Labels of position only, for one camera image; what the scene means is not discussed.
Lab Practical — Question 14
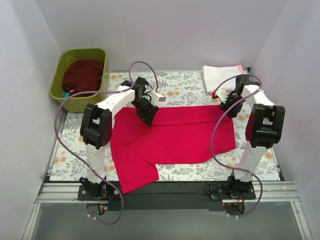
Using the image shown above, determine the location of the purple cable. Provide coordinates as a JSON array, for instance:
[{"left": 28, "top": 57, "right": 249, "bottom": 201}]
[
  {"left": 209, "top": 74, "right": 265, "bottom": 219},
  {"left": 53, "top": 61, "right": 161, "bottom": 225}
]

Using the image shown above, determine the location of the bright red t shirt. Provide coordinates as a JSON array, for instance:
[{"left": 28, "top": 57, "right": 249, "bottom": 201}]
[{"left": 110, "top": 105, "right": 236, "bottom": 194}]

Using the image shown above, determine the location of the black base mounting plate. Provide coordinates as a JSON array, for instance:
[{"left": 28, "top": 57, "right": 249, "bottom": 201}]
[{"left": 77, "top": 181, "right": 258, "bottom": 213}]

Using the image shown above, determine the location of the dark maroon t shirt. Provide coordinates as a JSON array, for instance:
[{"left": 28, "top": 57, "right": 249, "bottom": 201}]
[{"left": 61, "top": 59, "right": 104, "bottom": 96}]

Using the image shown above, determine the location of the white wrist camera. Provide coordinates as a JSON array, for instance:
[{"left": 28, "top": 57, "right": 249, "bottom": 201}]
[
  {"left": 211, "top": 88, "right": 229, "bottom": 103},
  {"left": 151, "top": 92, "right": 166, "bottom": 104}
]

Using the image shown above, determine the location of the aluminium frame rail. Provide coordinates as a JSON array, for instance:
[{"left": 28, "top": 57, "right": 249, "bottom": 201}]
[{"left": 36, "top": 181, "right": 300, "bottom": 203}]

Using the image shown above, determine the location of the teal cloth in bin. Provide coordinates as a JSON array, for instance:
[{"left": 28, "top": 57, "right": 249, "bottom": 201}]
[{"left": 63, "top": 92, "right": 70, "bottom": 98}]

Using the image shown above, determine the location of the folded white t shirt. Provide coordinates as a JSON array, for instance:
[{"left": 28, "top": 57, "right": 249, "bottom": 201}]
[{"left": 201, "top": 64, "right": 242, "bottom": 95}]

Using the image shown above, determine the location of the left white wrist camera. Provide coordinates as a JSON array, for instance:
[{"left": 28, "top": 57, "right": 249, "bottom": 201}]
[{"left": 151, "top": 92, "right": 166, "bottom": 104}]

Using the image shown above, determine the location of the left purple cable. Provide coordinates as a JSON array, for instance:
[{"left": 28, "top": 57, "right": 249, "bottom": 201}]
[{"left": 53, "top": 61, "right": 161, "bottom": 225}]

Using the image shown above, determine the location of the olive green plastic bin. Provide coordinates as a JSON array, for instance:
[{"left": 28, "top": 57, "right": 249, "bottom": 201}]
[{"left": 49, "top": 48, "right": 109, "bottom": 113}]

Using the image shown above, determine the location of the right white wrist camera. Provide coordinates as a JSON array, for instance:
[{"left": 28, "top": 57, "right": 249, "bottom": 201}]
[{"left": 211, "top": 88, "right": 229, "bottom": 103}]

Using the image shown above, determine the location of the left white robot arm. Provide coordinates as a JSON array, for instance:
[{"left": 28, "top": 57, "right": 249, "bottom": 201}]
[{"left": 79, "top": 77, "right": 166, "bottom": 200}]

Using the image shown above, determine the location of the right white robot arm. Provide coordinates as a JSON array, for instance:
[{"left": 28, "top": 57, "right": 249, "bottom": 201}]
[{"left": 212, "top": 74, "right": 286, "bottom": 199}]

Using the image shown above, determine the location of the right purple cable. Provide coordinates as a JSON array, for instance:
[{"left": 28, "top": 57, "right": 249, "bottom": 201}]
[{"left": 209, "top": 74, "right": 265, "bottom": 219}]

